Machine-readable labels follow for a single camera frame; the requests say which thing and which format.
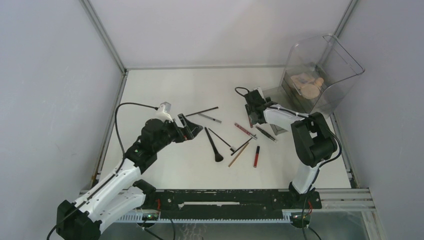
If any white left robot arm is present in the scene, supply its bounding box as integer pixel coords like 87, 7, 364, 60
53, 114, 203, 240

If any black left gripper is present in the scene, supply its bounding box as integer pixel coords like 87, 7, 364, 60
153, 114, 202, 153

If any dark green lipstick pencil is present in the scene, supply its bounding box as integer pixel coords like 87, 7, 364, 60
255, 125, 278, 142

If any black slim liner brush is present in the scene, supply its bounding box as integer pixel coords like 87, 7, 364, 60
230, 137, 253, 156

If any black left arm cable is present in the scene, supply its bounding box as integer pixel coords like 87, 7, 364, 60
46, 102, 160, 240

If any beige beauty blender sponge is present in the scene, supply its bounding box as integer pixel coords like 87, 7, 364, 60
314, 77, 324, 88

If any checkered eyeliner pencil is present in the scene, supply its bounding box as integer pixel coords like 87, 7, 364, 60
197, 113, 222, 124

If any large black powder brush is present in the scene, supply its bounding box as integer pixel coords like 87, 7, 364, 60
205, 127, 224, 163

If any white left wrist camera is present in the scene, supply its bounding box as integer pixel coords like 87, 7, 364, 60
155, 101, 173, 122

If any thin black angled brush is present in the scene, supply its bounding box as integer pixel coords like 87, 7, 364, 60
209, 128, 236, 153

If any gold slim pencil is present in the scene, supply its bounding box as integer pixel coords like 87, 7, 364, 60
228, 142, 250, 168

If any red glitter lip gloss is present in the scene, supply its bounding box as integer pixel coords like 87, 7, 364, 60
234, 122, 258, 140

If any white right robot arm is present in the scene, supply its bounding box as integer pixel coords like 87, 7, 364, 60
243, 87, 343, 208

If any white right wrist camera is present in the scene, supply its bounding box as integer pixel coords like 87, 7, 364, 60
253, 86, 265, 99

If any red black liquid lipstick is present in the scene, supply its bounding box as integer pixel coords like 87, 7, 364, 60
253, 145, 261, 168

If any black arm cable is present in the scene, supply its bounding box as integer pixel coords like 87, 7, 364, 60
234, 86, 343, 240
46, 102, 160, 240

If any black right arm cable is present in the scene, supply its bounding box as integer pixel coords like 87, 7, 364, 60
234, 86, 343, 240

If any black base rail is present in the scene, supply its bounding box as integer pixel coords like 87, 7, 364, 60
138, 189, 323, 220

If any round beige sponge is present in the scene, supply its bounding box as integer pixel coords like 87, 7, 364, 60
300, 83, 321, 100

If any clear acrylic makeup organizer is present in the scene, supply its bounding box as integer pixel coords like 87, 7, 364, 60
261, 34, 365, 118

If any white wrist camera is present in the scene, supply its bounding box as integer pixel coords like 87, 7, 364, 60
253, 86, 265, 99
155, 101, 173, 122

